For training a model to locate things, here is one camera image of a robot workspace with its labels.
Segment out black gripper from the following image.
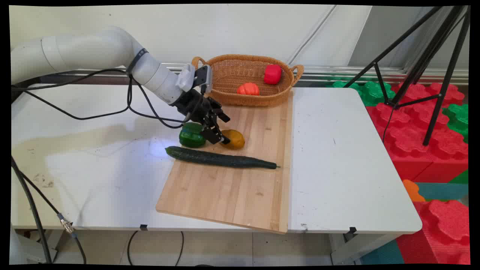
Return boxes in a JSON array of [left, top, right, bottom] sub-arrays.
[[172, 88, 231, 146]]

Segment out dark green cucumber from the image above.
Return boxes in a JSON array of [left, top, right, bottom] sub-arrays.
[[165, 146, 281, 170]]

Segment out yellow-brown potato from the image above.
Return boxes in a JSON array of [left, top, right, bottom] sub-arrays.
[[220, 129, 246, 150]]

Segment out green toy bell pepper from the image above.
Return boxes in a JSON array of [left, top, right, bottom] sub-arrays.
[[178, 122, 207, 149]]

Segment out orange pumpkin toy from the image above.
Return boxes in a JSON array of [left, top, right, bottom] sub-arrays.
[[237, 82, 260, 96]]

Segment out woven wicker basket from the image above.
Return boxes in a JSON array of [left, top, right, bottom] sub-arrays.
[[192, 54, 305, 107]]

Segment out wooden cutting board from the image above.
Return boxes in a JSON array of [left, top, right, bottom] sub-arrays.
[[156, 91, 294, 235]]

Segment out red toy bell pepper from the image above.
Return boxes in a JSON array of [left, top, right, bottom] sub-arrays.
[[264, 64, 283, 86]]

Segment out green foam block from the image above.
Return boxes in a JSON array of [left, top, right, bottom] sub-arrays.
[[442, 103, 469, 144], [325, 80, 397, 107]]

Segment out grey table leg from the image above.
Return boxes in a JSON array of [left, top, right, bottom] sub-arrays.
[[329, 232, 396, 265]]

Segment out large red foam block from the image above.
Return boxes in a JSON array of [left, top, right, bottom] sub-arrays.
[[366, 82, 469, 181]]

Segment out orange foam piece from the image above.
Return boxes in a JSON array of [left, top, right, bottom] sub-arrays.
[[403, 180, 426, 203]]

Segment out black tripod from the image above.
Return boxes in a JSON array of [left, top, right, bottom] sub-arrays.
[[343, 6, 470, 147]]

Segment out teal foam mat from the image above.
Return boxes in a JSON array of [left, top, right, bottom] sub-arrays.
[[415, 182, 469, 202]]

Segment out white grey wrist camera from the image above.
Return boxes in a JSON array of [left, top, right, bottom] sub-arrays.
[[176, 63, 213, 94]]

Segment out black arm strap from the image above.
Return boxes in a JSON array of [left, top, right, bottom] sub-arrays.
[[126, 48, 149, 75]]

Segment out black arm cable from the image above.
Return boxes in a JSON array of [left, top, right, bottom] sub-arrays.
[[11, 69, 195, 130]]

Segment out aluminium wall rail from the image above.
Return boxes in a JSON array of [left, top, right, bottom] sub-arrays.
[[60, 62, 469, 85]]

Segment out black looped floor cable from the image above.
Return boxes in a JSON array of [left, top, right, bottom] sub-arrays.
[[127, 231, 185, 267]]

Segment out thin cable with metal connector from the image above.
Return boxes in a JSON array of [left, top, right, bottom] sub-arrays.
[[18, 171, 87, 264]]

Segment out thick black cable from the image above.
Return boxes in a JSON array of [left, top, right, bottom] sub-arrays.
[[11, 157, 52, 264]]

